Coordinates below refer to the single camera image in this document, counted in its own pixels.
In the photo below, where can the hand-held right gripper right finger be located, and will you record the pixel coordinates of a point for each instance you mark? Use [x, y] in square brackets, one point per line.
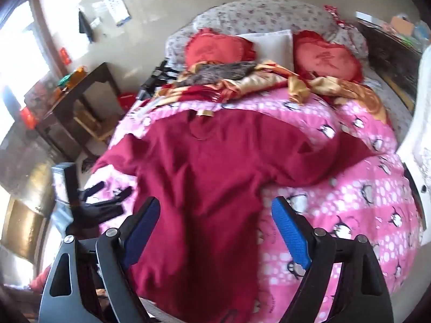
[291, 235]

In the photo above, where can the red container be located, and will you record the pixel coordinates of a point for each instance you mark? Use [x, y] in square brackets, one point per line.
[27, 117]

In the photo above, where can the dark wooden desk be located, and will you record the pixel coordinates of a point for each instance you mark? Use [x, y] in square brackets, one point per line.
[97, 74]

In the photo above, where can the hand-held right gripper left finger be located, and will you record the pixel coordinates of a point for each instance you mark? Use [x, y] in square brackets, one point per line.
[143, 228]

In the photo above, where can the wall calendar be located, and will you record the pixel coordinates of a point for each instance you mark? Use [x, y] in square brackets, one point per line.
[116, 1]

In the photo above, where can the white pillow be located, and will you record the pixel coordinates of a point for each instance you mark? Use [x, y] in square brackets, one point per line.
[269, 47]

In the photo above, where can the pink penguin print blanket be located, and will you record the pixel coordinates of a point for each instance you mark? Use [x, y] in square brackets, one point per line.
[336, 208]

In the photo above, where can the red heart-shaped pillow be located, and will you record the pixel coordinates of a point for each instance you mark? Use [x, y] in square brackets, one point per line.
[323, 57]
[215, 48]

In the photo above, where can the red wall sticker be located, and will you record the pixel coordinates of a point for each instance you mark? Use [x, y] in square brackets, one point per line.
[65, 56]

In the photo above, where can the wooden stool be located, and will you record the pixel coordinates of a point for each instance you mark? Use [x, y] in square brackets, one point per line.
[89, 124]

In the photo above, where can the black item hanging on wall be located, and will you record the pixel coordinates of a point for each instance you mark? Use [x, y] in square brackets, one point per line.
[86, 25]

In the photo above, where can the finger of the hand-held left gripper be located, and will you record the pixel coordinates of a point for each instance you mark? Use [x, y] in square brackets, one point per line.
[119, 195]
[95, 189]

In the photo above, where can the red bag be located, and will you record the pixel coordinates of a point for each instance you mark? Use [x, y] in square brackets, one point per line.
[125, 101]

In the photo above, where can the floral pillow with red trim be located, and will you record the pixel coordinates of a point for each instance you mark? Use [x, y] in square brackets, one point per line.
[336, 16]

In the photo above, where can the grey leopard print cloth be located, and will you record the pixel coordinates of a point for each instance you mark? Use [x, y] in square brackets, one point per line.
[219, 72]

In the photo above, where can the dark red sweater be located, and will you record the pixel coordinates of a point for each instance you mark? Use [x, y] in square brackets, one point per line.
[208, 191]

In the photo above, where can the window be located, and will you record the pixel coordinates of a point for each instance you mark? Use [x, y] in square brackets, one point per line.
[20, 57]

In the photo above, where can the black tripod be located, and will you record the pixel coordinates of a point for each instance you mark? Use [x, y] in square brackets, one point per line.
[153, 80]

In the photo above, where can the green and orange desk clutter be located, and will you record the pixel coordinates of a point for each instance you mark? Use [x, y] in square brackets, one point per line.
[72, 77]

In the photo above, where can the dark carved wooden cabinet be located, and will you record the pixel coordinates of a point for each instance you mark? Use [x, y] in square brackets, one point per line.
[390, 53]

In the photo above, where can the cardboard box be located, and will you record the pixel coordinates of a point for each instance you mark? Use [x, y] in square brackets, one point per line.
[402, 25]

